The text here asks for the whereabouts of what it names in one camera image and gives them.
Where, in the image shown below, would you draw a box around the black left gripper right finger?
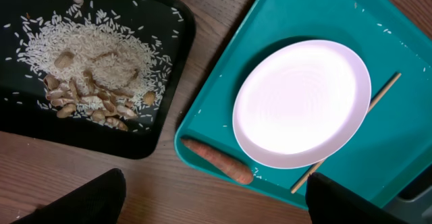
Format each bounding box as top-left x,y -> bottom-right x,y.
305,172 -> 404,224

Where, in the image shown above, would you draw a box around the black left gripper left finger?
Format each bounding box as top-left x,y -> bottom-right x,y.
14,168 -> 126,224

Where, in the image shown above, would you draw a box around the orange carrot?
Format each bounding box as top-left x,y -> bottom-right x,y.
181,138 -> 254,185

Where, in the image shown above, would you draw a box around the grey dishwasher rack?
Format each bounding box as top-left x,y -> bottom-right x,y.
383,173 -> 431,224

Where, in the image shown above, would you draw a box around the left wooden chopstick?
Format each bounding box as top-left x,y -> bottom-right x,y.
290,72 -> 402,194

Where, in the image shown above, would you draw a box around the rice and food scraps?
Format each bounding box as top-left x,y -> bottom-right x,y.
21,9 -> 158,131

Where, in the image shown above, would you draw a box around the black rectangular tray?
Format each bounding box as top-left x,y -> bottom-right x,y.
1,0 -> 196,159

